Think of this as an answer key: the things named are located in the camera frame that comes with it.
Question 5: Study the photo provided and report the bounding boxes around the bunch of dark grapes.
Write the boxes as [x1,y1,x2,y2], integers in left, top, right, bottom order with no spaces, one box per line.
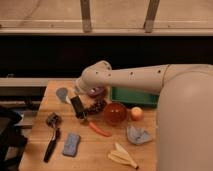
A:
[86,99,107,115]

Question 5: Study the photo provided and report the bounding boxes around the crumpled blue cloth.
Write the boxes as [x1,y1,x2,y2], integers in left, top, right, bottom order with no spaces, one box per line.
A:
[126,125,152,145]

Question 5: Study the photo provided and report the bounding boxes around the green plastic tray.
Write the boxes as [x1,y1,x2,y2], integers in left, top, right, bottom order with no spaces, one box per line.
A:
[110,87,158,108]

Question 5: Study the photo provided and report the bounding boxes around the black handled brush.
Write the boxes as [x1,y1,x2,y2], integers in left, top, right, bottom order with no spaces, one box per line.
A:
[43,128,61,163]

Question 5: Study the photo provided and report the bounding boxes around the blue sponge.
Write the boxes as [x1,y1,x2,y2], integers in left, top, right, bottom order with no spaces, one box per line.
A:
[62,133,81,157]

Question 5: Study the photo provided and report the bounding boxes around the black chair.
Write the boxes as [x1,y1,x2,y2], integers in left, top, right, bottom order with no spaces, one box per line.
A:
[0,106,27,171]

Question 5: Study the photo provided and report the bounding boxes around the purple bowl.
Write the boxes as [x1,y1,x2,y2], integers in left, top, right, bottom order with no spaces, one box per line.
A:
[87,87,106,98]

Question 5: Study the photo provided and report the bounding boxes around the orange carrot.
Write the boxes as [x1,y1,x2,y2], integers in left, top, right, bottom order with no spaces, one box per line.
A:
[89,121,112,137]

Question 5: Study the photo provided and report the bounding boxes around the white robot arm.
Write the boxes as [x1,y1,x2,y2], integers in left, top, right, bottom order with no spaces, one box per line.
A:
[74,61,213,171]

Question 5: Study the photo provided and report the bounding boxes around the yellow corn toy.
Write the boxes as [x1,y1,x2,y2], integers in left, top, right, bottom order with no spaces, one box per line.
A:
[107,142,139,169]

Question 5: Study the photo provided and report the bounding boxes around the orange bowl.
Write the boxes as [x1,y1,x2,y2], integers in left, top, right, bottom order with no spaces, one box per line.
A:
[103,102,127,126]

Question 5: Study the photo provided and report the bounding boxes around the small metal clip object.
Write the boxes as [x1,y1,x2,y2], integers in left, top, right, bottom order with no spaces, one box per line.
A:
[46,113,62,128]

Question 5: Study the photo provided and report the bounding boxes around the apple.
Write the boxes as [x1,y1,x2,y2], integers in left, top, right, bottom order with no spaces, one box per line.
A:
[130,107,143,121]

